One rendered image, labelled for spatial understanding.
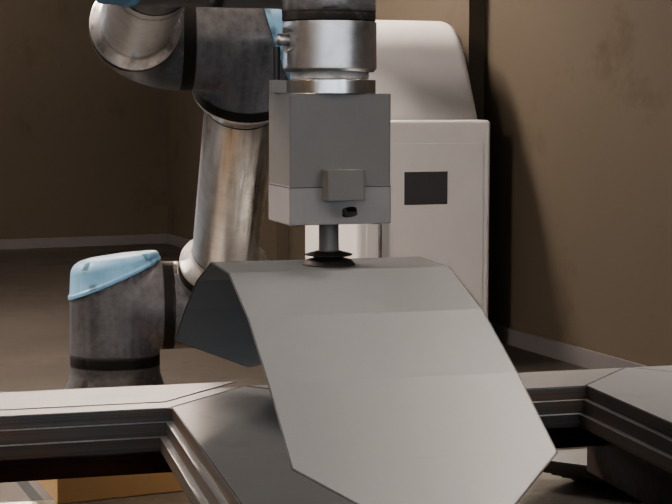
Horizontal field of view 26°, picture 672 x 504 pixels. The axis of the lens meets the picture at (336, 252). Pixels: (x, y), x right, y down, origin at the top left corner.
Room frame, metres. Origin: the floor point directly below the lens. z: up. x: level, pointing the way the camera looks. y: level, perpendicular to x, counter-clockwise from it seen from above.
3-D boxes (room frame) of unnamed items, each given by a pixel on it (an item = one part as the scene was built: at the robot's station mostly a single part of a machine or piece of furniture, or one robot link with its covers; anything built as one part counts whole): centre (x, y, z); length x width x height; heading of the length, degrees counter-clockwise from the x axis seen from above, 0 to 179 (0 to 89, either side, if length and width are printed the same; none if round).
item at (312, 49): (1.17, 0.01, 1.20); 0.08 x 0.08 x 0.05
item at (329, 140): (1.16, 0.00, 1.12); 0.10 x 0.09 x 0.16; 18
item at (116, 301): (1.88, 0.28, 0.90); 0.13 x 0.12 x 0.14; 101
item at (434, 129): (7.18, -0.29, 0.79); 0.81 x 0.72 x 1.58; 23
